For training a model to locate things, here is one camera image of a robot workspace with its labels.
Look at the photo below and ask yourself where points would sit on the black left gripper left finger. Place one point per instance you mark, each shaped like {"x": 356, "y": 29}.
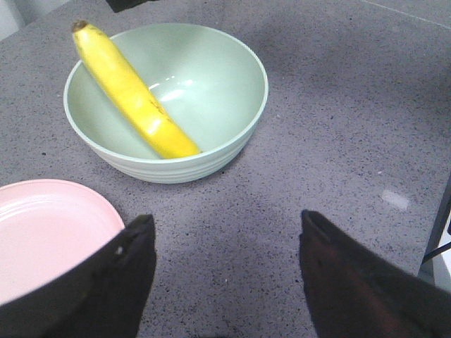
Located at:
{"x": 104, "y": 296}

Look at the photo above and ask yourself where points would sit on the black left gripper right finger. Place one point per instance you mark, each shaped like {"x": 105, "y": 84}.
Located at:
{"x": 352, "y": 292}

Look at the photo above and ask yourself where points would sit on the pink plate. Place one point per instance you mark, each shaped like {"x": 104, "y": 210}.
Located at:
{"x": 48, "y": 227}

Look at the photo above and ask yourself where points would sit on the green ribbed bowl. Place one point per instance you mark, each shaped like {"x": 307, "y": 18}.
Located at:
{"x": 213, "y": 85}

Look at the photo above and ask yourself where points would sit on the yellow banana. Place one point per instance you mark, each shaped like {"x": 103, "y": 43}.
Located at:
{"x": 129, "y": 93}

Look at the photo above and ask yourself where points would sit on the dark object at table edge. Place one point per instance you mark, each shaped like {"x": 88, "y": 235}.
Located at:
{"x": 118, "y": 6}

